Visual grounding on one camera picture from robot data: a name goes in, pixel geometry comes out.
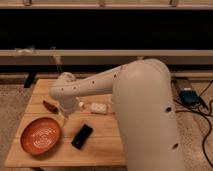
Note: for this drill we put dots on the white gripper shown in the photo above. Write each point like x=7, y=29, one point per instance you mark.
x=68, y=106

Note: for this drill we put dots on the white sponge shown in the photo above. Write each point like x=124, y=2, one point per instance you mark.
x=99, y=108

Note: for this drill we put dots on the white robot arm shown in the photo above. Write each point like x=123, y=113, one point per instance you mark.
x=142, y=101

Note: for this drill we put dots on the red chili pepper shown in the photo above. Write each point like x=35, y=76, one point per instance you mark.
x=50, y=107

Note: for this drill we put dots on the black rectangular block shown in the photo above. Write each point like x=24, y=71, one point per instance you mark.
x=81, y=137

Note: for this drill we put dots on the orange bowl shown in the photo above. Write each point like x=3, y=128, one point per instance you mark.
x=40, y=135

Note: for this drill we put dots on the blue power adapter box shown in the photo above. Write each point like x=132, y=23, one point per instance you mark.
x=189, y=97

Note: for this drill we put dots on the black bracket leg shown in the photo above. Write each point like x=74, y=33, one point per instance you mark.
x=30, y=79

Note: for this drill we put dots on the white horizontal rail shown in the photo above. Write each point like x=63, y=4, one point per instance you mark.
x=96, y=57

